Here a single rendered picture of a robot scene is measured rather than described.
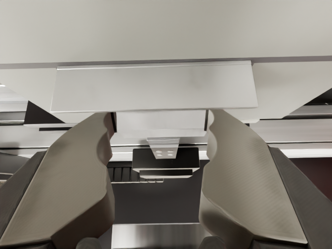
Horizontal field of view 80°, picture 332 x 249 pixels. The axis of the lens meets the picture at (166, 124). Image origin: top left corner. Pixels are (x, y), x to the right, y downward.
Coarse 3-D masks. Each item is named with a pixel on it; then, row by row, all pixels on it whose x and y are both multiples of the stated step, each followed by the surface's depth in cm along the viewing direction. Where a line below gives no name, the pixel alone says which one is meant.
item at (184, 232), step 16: (128, 224) 16; (144, 224) 16; (160, 224) 16; (176, 224) 16; (192, 224) 16; (112, 240) 16; (128, 240) 16; (144, 240) 15; (160, 240) 15; (176, 240) 15; (192, 240) 15
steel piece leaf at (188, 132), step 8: (192, 128) 18; (200, 128) 18; (128, 136) 21; (136, 136) 21; (144, 136) 21; (152, 136) 21; (160, 136) 21; (168, 136) 21; (176, 136) 21; (184, 136) 21
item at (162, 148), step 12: (156, 144) 23; (168, 144) 23; (132, 156) 36; (144, 156) 36; (156, 156) 32; (168, 156) 33; (180, 156) 35; (192, 156) 35; (132, 168) 35; (144, 168) 35; (156, 168) 35; (168, 168) 35; (180, 168) 35; (192, 168) 35
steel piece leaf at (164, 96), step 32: (128, 64) 9; (160, 64) 9; (192, 64) 9; (224, 64) 9; (64, 96) 8; (96, 96) 8; (128, 96) 8; (160, 96) 8; (192, 96) 8; (224, 96) 8; (256, 96) 8; (128, 128) 18; (160, 128) 18
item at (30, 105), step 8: (32, 104) 18; (32, 112) 17; (40, 112) 17; (24, 120) 17; (32, 120) 17; (40, 120) 17; (48, 120) 17; (56, 120) 17; (40, 128) 19; (48, 128) 19; (56, 128) 19; (64, 128) 19
